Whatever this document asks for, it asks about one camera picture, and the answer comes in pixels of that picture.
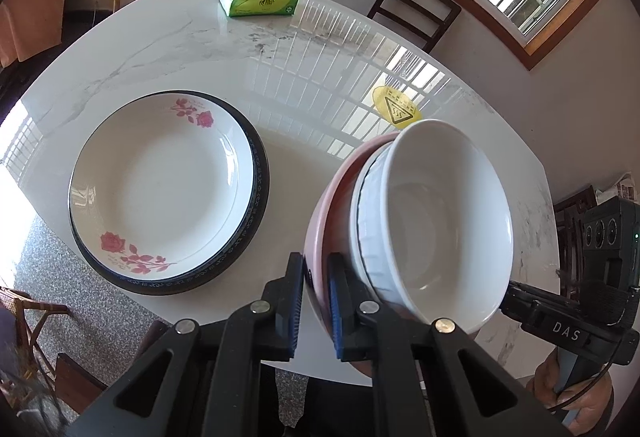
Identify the person's right hand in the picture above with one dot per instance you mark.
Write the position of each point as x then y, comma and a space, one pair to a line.
593, 408

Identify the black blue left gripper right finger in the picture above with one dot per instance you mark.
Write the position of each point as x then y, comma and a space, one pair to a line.
428, 381

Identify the white rabbit print bowl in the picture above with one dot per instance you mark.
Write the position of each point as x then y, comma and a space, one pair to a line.
368, 238

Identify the yellow warning sticker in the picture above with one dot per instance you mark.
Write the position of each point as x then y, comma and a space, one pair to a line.
395, 107

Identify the dark wooden chair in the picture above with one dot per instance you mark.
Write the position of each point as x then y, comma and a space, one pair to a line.
423, 22

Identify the pink bowl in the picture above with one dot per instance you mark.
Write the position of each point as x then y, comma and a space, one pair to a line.
328, 232

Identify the white bowl with blue cartoon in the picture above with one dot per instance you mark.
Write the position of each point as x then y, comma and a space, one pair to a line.
448, 232

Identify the white plate with pink flowers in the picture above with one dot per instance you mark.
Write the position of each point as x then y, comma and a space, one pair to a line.
160, 186

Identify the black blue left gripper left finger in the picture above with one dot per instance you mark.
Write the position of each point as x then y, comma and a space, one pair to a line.
207, 380

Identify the dark rimmed plate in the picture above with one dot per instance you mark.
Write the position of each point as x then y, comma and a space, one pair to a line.
250, 216

